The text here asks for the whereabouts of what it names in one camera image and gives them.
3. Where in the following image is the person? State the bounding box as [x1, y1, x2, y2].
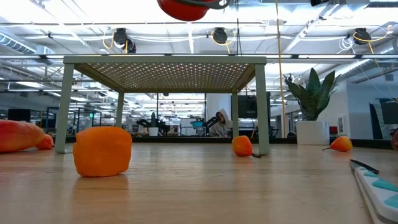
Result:
[208, 108, 233, 138]

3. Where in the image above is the black aluminium rig frame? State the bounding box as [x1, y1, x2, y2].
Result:
[52, 136, 398, 149]

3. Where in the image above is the dark background monitor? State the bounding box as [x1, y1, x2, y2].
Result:
[238, 93, 271, 119]
[7, 108, 31, 123]

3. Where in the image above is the red collapsible bowl grey rim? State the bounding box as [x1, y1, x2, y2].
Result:
[156, 0, 231, 22]

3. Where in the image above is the green perforated metal riser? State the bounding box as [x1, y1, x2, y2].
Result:
[55, 55, 270, 156]

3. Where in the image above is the knife with white teal handle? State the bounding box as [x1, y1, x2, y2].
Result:
[349, 159, 398, 224]

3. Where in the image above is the orange toy mandarin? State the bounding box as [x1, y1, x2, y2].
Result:
[73, 126, 133, 178]

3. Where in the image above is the small orange toy pepper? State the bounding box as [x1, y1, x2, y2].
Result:
[35, 134, 55, 151]
[231, 135, 262, 159]
[322, 136, 354, 153]

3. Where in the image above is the snake plant in white pot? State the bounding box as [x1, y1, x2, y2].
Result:
[284, 67, 340, 146]

